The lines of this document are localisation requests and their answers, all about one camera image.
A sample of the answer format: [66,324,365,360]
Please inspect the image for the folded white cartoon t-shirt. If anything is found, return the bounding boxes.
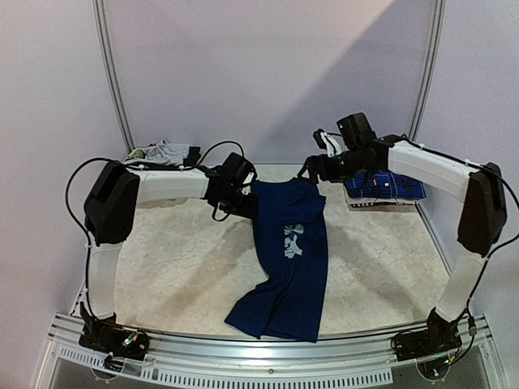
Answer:
[345,194,418,206]

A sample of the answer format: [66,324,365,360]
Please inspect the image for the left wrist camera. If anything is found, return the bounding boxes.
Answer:
[217,152,257,188]

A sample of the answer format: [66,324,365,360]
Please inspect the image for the solid blue garment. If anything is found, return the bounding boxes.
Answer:
[225,179,328,343]

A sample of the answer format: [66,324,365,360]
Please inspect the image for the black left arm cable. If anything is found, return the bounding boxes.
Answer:
[65,139,256,321]

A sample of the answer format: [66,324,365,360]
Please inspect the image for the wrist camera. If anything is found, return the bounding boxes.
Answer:
[312,113,376,157]
[217,152,257,188]

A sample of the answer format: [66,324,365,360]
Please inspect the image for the black garment in basket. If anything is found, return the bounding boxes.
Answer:
[183,146,201,166]

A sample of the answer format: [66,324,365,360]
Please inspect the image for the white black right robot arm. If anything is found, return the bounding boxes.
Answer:
[300,130,508,323]

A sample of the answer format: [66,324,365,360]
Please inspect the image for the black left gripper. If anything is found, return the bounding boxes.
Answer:
[217,187,259,219]

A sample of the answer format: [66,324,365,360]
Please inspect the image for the folded red white shirt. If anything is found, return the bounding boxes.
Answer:
[350,203,376,210]

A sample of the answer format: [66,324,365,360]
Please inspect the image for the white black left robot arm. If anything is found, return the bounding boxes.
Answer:
[81,153,257,352]

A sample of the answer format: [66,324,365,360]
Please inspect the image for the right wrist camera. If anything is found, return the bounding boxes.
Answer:
[312,113,376,157]

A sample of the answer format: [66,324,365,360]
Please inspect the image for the grey garment in basket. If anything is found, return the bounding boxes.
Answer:
[125,139,190,166]

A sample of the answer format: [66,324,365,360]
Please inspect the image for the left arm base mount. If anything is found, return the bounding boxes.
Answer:
[79,302,150,361]

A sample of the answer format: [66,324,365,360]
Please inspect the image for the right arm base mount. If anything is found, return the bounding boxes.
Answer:
[390,308,477,365]

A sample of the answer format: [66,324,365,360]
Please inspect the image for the aluminium front rail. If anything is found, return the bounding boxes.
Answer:
[35,314,508,388]

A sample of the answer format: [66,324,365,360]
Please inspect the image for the blue plaid flannel shirt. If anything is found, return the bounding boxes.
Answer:
[345,171,427,200]

